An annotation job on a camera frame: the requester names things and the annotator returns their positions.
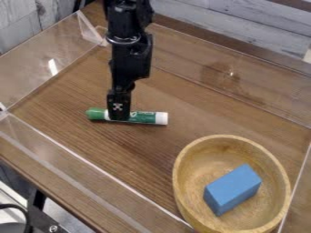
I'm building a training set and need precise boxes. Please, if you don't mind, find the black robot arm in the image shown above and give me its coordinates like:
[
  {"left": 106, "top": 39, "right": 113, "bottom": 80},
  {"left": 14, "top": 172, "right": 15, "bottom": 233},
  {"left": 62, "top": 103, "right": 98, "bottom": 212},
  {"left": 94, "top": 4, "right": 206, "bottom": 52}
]
[{"left": 103, "top": 0, "right": 155, "bottom": 121}]

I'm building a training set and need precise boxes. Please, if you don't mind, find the brown wooden bowl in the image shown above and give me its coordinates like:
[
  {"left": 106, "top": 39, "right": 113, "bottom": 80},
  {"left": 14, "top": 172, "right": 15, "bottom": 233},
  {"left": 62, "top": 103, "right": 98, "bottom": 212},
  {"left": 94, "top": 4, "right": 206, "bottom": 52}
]
[{"left": 173, "top": 135, "right": 291, "bottom": 233}]

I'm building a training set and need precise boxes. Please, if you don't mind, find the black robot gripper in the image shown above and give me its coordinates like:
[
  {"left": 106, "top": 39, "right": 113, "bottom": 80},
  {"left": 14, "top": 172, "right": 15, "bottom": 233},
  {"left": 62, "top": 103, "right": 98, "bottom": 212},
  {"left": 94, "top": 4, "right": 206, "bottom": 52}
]
[{"left": 107, "top": 33, "right": 154, "bottom": 121}]

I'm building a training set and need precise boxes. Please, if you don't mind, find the blue foam block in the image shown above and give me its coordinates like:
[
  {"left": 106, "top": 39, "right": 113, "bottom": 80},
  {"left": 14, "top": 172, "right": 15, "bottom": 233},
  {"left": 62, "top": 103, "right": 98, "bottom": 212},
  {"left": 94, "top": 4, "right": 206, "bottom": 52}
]
[{"left": 203, "top": 164, "right": 263, "bottom": 217}]

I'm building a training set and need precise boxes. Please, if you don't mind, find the green Expo marker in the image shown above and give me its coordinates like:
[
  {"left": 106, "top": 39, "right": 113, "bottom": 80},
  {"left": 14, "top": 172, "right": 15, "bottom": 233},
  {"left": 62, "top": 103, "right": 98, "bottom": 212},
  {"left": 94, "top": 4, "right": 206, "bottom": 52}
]
[{"left": 86, "top": 107, "right": 170, "bottom": 126}]

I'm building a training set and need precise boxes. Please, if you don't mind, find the black cable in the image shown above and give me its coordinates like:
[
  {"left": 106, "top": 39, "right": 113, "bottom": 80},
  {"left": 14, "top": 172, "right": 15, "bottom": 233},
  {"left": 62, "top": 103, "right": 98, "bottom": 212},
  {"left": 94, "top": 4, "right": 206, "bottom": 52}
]
[{"left": 0, "top": 203, "right": 32, "bottom": 233}]

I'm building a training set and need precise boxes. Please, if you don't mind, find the black metal table leg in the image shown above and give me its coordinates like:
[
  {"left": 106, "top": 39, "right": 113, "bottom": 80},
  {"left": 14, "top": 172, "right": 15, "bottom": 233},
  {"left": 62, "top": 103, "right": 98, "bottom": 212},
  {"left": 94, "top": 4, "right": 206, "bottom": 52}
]
[{"left": 32, "top": 189, "right": 47, "bottom": 211}]

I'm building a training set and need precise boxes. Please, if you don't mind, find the clear acrylic tray wall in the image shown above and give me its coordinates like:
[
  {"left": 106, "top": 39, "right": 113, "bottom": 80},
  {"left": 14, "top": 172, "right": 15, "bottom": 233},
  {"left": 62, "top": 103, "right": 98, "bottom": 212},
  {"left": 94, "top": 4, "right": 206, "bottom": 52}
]
[{"left": 0, "top": 7, "right": 311, "bottom": 233}]

